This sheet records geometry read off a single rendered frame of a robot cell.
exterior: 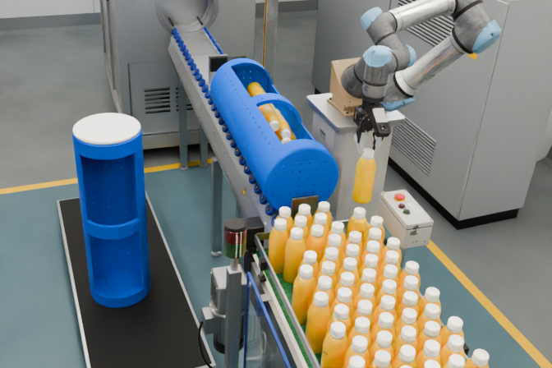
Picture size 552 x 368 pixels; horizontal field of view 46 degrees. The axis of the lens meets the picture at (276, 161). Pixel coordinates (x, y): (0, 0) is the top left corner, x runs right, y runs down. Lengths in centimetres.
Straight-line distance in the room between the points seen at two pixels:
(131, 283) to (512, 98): 229
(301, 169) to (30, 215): 227
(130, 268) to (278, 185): 132
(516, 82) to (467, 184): 66
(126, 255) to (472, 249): 202
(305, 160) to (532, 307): 187
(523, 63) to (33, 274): 288
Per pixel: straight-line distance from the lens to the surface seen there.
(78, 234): 369
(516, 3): 359
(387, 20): 214
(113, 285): 330
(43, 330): 338
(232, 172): 277
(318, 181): 233
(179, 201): 415
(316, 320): 185
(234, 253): 181
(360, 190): 220
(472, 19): 235
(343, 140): 266
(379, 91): 205
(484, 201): 415
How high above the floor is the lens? 230
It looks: 30 degrees down
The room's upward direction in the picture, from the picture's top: 4 degrees clockwise
